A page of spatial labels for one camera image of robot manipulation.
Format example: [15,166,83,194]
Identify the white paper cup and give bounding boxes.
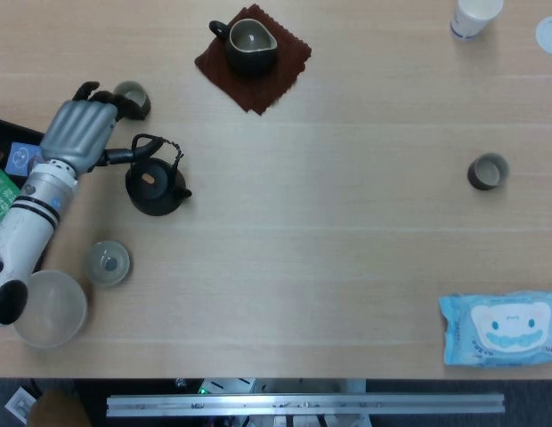
[449,0,505,42]

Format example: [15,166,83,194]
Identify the blue and white tea box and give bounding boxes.
[4,141,45,177]

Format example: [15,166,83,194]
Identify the aluminium profile rail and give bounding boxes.
[106,391,507,418]

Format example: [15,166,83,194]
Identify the white round plastic lid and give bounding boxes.
[535,16,552,55]

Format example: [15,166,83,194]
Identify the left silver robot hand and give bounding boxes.
[38,81,142,174]

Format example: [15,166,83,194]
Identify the blue wet wipes pack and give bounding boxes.
[438,291,552,368]

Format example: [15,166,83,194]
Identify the teapot lid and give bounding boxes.
[83,240,131,288]

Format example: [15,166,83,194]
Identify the black tray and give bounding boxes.
[0,116,48,179]

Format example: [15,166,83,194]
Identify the dark ceramic pitcher with handle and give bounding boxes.
[207,18,278,79]

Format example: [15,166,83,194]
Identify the orange stool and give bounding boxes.
[28,389,93,427]

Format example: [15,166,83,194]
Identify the black cast iron teapot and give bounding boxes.
[124,133,193,218]

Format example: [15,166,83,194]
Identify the brown folded tea cloth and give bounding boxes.
[194,4,313,117]

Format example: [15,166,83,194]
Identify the green tea packet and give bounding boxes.
[0,168,21,228]

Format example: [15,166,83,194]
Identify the large beige bowl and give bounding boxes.
[12,270,88,349]

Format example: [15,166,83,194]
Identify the white floor socket box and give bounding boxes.
[4,386,37,423]

